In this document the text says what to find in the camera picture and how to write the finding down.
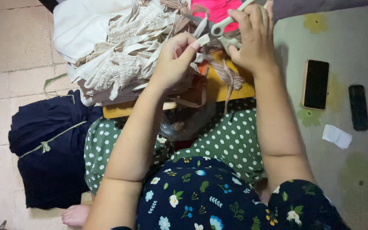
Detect person's right hand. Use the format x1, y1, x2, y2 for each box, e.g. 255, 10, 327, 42
227, 3, 278, 75

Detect person's left hand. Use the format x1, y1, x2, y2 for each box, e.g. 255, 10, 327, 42
150, 32, 204, 92

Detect grey-handled scissors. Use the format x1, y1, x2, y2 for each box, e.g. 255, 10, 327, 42
182, 0, 259, 55

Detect beige fabric strip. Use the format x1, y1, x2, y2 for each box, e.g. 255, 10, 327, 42
196, 33, 211, 47

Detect taupe fabric strip bundle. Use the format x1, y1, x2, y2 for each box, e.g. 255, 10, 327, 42
203, 29, 246, 114

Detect heap of beige smocked garments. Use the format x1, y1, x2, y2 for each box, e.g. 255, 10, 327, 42
66, 0, 208, 107

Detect pink fabric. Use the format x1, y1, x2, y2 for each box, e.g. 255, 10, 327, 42
190, 0, 243, 23

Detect yellow wooden board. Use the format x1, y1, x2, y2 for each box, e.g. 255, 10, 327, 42
102, 51, 255, 119

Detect clear plastic bag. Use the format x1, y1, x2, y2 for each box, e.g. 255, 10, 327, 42
158, 103, 217, 142

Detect grey cloth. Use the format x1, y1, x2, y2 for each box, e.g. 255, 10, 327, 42
272, 0, 368, 23

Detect smartphone in beige case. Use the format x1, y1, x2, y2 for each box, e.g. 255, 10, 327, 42
302, 59, 330, 111

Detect white fabric sheet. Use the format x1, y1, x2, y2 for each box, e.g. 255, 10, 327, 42
53, 0, 134, 64

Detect green polka dot trousers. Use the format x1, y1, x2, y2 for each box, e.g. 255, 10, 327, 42
84, 107, 266, 195

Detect black remote control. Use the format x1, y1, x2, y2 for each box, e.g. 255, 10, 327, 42
348, 84, 368, 131

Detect white paper scrap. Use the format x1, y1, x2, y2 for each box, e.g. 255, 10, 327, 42
322, 124, 353, 150

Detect black object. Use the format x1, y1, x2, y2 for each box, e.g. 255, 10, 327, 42
38, 0, 59, 13

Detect navy floral shirt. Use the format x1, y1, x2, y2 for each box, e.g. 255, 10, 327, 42
110, 156, 351, 230

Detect navy blue garment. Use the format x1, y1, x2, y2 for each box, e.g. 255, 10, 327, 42
8, 89, 104, 210

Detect pale green floral mat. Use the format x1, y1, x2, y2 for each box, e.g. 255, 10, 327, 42
273, 3, 368, 230

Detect person's foot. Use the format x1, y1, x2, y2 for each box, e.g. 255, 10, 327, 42
61, 204, 92, 227

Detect green fabric cord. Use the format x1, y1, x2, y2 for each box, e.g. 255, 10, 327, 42
43, 73, 76, 104

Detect green knotted cord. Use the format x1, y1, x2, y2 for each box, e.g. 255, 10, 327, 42
19, 120, 88, 159

